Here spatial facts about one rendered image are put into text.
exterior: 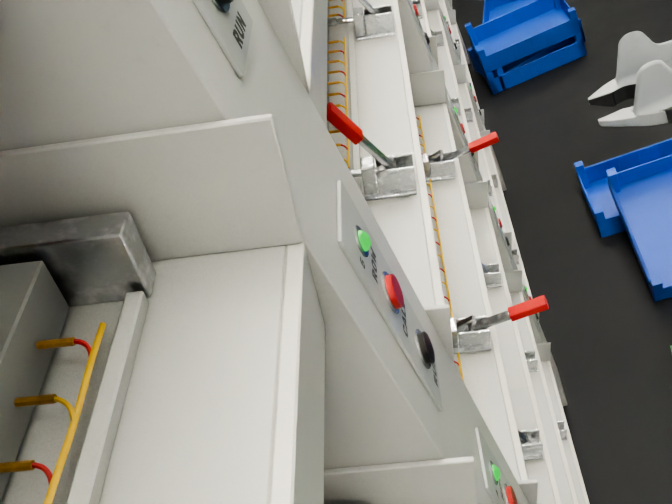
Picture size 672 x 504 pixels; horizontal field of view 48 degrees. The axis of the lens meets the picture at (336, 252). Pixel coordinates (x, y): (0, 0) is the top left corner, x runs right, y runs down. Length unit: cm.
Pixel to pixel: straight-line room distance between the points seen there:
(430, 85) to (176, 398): 85
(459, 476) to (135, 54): 24
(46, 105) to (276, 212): 8
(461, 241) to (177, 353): 61
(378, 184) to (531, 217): 140
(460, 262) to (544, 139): 141
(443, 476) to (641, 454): 115
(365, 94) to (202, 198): 48
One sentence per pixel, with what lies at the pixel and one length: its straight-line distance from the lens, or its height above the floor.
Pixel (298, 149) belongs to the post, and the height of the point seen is 116.
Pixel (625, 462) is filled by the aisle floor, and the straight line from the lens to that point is 150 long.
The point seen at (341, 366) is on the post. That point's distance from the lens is 30.
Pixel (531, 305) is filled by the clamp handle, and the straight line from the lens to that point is 69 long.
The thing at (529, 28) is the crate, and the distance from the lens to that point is 253.
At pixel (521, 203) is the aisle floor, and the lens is 200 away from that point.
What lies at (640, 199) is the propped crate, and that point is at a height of 7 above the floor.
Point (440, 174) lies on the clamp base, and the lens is 91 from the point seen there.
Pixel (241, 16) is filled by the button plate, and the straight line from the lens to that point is 27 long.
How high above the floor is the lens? 130
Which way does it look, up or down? 38 degrees down
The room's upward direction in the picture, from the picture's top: 31 degrees counter-clockwise
